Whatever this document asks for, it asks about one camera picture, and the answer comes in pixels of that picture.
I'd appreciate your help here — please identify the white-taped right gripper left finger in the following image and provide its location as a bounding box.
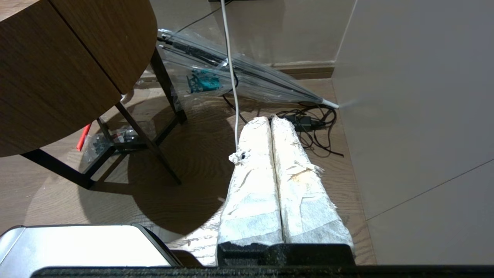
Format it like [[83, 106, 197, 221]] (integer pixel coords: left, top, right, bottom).
[[217, 117, 285, 245]]

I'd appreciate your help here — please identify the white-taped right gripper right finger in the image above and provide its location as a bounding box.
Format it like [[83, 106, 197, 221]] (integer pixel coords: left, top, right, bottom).
[[271, 117, 354, 247]]

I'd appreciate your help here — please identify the transparent folded umbrella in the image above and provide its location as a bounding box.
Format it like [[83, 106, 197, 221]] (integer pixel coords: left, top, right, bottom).
[[157, 29, 340, 110]]

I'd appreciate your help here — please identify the teal patterned item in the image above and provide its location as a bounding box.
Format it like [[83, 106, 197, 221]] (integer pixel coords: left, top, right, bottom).
[[187, 69, 222, 94]]

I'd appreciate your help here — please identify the clear plastic bag with items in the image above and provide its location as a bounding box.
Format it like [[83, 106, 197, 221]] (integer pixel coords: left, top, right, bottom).
[[80, 129, 140, 166]]

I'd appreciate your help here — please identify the red stick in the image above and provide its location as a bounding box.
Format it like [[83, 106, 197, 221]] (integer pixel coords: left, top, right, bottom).
[[76, 123, 93, 152]]

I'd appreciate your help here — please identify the silver robot chassis panel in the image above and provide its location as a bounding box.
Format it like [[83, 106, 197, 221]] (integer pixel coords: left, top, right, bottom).
[[0, 224, 183, 268]]

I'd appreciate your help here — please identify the round wooden side table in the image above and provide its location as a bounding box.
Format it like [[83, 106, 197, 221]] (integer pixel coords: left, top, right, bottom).
[[0, 0, 188, 190]]

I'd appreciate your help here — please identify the black power adapter with cord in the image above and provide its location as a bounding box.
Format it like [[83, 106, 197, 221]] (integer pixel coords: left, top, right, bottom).
[[275, 106, 345, 158]]

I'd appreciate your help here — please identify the white power cable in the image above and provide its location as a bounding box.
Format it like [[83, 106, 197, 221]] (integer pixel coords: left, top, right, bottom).
[[220, 0, 240, 153]]

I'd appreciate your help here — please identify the thin black cable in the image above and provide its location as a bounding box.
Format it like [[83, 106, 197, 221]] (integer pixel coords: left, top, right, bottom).
[[176, 0, 233, 34]]

